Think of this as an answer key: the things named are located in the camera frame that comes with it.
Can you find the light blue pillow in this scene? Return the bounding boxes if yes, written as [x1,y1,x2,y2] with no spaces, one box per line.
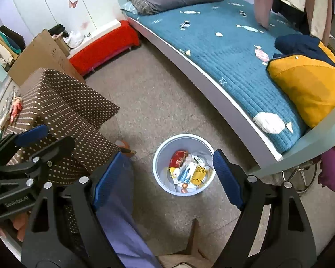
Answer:
[121,1,138,14]

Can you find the black hanging garment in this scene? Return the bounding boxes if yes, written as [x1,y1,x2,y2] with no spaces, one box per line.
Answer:
[271,0,313,35]

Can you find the yellow navy jacket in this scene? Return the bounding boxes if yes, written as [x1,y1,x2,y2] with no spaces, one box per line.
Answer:
[266,34,335,129]

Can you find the bed with teal quilt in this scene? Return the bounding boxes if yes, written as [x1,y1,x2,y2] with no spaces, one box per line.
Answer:
[117,0,335,178]

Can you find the light blue waste bin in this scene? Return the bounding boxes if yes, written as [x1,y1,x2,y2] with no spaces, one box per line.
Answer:
[152,134,215,196]

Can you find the magenta garment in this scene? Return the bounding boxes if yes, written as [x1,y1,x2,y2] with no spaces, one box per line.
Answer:
[318,147,335,193]

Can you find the white bed frame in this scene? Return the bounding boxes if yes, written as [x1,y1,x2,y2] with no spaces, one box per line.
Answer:
[121,10,284,162]

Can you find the bronze table leg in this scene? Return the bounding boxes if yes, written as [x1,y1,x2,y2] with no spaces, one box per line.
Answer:
[118,140,136,157]

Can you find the yellow white packet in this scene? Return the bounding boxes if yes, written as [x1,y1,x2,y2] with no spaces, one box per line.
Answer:
[168,167,182,183]

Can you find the grey plaid folded blanket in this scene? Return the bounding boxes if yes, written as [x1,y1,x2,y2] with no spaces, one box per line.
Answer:
[131,0,157,16]

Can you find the red shiny wrapper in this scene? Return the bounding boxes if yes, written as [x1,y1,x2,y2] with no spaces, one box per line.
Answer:
[10,96,23,123]

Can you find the brown polka dot tablecloth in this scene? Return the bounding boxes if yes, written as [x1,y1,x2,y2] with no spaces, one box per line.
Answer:
[1,68,120,235]

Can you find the dark hanging jacket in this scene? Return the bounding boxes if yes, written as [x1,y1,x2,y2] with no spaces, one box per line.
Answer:
[0,26,26,51]

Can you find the red snack wrapper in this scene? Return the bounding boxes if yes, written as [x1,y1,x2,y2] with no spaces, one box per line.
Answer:
[170,150,189,168]

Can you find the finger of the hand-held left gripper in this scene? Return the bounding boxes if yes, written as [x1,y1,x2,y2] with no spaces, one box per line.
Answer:
[0,136,75,186]
[0,125,49,164]

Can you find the cream hanging jacket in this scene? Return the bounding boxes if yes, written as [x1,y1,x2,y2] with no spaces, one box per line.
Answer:
[0,32,14,67]

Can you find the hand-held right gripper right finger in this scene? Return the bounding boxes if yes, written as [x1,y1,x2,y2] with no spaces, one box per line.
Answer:
[212,149,317,268]

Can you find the chrome stool base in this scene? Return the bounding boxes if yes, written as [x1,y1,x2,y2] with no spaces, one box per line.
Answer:
[282,159,319,194]

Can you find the teal quilted bedspread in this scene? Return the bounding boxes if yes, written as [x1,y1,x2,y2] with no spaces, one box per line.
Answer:
[123,0,309,154]

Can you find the person's purple trouser leg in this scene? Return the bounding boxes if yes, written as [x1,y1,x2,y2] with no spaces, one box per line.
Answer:
[96,152,164,268]

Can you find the white paper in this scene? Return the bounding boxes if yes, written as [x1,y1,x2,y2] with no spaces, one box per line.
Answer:
[0,109,12,129]

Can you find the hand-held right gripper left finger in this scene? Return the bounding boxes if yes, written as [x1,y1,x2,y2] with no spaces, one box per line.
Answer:
[22,151,127,268]

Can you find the blue white tube packet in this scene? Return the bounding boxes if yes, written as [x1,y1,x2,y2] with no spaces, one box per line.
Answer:
[177,163,197,183]

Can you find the person's left hand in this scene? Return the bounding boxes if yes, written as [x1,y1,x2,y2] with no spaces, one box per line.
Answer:
[0,211,32,243]

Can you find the green hanging garment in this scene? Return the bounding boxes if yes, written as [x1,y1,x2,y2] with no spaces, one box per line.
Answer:
[0,31,21,55]

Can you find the white plastic bag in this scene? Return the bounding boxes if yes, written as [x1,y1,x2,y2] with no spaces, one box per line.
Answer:
[63,31,87,48]

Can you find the pink hanging garment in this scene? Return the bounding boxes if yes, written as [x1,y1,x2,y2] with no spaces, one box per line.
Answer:
[253,0,274,30]

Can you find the black cloth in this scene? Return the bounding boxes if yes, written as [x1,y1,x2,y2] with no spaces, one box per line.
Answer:
[47,24,70,38]

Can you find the cardboard box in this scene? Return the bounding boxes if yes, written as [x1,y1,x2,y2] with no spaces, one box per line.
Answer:
[8,29,86,88]

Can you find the white wardrobe doors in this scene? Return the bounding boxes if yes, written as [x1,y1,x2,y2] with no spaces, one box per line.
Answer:
[0,0,129,51]

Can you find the red covered bench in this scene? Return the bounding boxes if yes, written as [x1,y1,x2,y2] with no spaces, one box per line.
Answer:
[68,19,141,76]

